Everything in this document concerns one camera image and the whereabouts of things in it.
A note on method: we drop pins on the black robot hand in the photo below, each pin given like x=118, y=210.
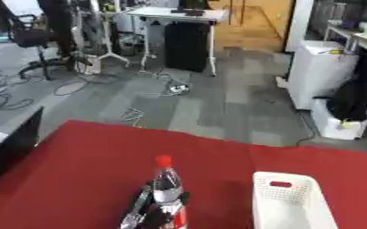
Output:
x=149, y=217

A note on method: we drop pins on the black bag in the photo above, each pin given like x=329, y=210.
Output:
x=351, y=101

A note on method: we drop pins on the white box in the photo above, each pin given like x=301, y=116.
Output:
x=327, y=125

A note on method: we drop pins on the white desk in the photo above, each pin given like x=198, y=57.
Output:
x=179, y=14

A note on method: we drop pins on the white plastic basket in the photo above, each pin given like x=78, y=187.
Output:
x=291, y=208

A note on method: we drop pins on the black office chair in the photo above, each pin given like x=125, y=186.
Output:
x=31, y=37

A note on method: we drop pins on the white power strip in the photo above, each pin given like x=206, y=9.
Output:
x=179, y=88

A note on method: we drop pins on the person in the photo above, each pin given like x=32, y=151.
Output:
x=60, y=27

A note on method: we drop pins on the clear bottle red cap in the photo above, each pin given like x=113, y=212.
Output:
x=167, y=184

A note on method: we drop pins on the black cabinet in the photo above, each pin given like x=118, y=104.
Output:
x=186, y=46

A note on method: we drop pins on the black panel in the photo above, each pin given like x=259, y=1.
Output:
x=14, y=143

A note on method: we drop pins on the grey side table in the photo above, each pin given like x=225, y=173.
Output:
x=364, y=38

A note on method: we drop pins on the white cabinet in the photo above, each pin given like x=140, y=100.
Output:
x=317, y=71

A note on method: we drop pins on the white tripod stand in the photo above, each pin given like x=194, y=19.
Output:
x=108, y=38

